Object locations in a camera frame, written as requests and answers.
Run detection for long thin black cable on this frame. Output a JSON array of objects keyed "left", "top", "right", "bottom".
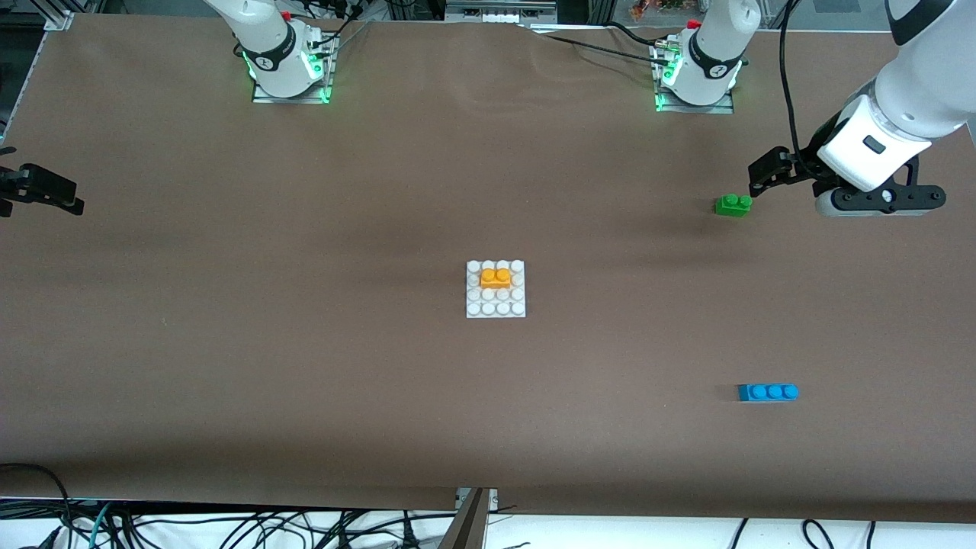
[{"left": 532, "top": 30, "right": 673, "bottom": 68}]

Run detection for teal cable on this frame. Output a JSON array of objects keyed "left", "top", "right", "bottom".
[{"left": 76, "top": 502, "right": 112, "bottom": 549}]

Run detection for thick black looped cable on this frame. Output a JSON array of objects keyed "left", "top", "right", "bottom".
[{"left": 0, "top": 461, "right": 75, "bottom": 549}]

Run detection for aluminium frame profile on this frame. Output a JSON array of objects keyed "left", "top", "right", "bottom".
[{"left": 29, "top": 0, "right": 104, "bottom": 31}]

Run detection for tangled black floor cables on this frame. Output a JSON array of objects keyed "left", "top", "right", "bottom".
[{"left": 107, "top": 509, "right": 458, "bottom": 549}]

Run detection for grey background device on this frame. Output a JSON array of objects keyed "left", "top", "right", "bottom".
[{"left": 446, "top": 0, "right": 558, "bottom": 24}]

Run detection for short thick black cable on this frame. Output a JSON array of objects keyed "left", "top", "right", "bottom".
[{"left": 605, "top": 21, "right": 663, "bottom": 45}]

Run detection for grey table support post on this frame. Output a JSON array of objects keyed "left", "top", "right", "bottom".
[{"left": 438, "top": 488, "right": 499, "bottom": 549}]

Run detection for blue three-stud block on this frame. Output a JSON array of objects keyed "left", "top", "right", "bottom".
[{"left": 737, "top": 383, "right": 800, "bottom": 403}]

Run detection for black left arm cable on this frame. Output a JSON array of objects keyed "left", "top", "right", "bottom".
[{"left": 779, "top": 0, "right": 803, "bottom": 155}]

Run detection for white studded base plate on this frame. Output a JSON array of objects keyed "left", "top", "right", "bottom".
[{"left": 466, "top": 260, "right": 528, "bottom": 319}]

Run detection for brown table cover sheet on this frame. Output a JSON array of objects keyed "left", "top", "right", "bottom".
[{"left": 0, "top": 14, "right": 976, "bottom": 527}]

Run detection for orange background clutter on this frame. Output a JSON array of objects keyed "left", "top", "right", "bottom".
[{"left": 629, "top": 0, "right": 689, "bottom": 21}]

